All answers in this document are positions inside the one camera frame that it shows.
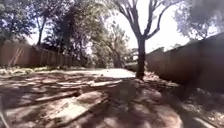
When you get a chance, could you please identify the bare forked tree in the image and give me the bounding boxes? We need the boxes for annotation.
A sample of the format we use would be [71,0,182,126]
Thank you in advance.
[111,0,188,81]

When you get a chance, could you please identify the leaf-littered dirt strip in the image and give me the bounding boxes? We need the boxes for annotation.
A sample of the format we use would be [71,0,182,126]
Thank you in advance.
[133,71,224,128]

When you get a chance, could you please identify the pale concrete path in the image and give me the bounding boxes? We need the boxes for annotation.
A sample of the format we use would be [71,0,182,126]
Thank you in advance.
[0,68,224,128]

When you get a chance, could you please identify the leafy tree behind fence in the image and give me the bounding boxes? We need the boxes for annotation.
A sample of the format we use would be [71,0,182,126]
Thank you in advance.
[173,0,224,41]

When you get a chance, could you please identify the building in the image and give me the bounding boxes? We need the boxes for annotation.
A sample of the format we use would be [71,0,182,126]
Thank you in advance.
[125,47,140,64]

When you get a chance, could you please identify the grass verge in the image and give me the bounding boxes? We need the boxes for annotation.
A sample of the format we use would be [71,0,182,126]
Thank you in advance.
[0,65,68,77]

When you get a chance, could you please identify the row of leafy trees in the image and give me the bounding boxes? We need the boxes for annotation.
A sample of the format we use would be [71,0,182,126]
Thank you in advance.
[0,0,131,69]

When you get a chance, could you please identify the brown wooden fence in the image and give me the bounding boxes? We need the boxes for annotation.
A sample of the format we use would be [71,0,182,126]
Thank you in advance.
[0,40,88,69]

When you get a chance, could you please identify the dark wooden fence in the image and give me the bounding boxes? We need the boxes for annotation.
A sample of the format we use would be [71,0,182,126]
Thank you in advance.
[145,32,224,95]

